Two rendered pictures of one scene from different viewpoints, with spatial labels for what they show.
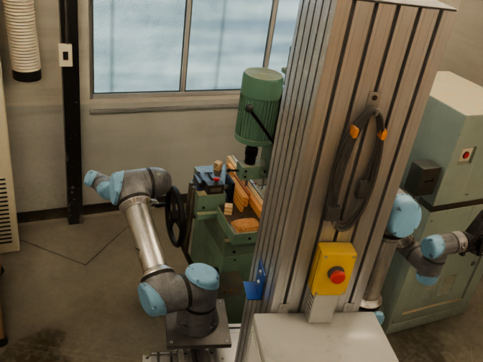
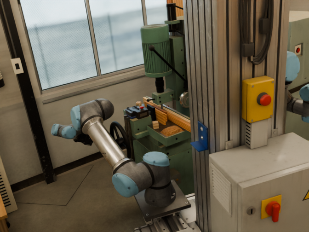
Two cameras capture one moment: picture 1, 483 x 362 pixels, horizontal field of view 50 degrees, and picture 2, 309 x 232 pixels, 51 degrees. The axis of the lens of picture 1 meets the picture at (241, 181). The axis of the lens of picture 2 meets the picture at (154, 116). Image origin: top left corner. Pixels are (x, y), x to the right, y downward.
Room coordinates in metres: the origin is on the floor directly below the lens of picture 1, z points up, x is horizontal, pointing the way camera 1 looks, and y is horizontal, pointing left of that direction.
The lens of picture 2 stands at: (0.07, 0.12, 1.79)
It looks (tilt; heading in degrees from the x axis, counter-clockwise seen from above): 23 degrees down; 357
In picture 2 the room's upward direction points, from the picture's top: 6 degrees counter-clockwise
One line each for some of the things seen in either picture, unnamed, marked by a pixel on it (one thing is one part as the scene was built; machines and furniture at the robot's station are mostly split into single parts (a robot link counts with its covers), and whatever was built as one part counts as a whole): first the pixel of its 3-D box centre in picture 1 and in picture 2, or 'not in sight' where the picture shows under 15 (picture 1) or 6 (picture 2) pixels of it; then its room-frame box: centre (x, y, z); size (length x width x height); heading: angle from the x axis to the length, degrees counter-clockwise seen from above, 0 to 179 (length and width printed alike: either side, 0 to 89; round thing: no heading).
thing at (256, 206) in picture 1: (250, 198); (168, 115); (2.07, -0.05, 0.92); 0.62 x 0.02 x 0.04; 25
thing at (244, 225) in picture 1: (246, 223); (171, 129); (1.87, -0.05, 0.91); 0.12 x 0.09 x 0.03; 115
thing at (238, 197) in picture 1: (234, 192); (156, 114); (2.07, 0.02, 0.94); 0.21 x 0.01 x 0.08; 25
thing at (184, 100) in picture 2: not in sight; (187, 99); (2.08, -0.20, 1.02); 0.12 x 0.03 x 0.12; 115
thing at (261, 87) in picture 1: (258, 107); (156, 50); (2.13, -0.02, 1.35); 0.18 x 0.18 x 0.31
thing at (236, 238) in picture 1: (223, 201); (149, 124); (2.09, 0.07, 0.87); 0.61 x 0.30 x 0.06; 25
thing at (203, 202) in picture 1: (207, 195); (138, 121); (2.05, 0.15, 0.92); 0.15 x 0.13 x 0.09; 25
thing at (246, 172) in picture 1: (252, 171); (163, 97); (2.14, -0.04, 1.03); 0.14 x 0.07 x 0.09; 115
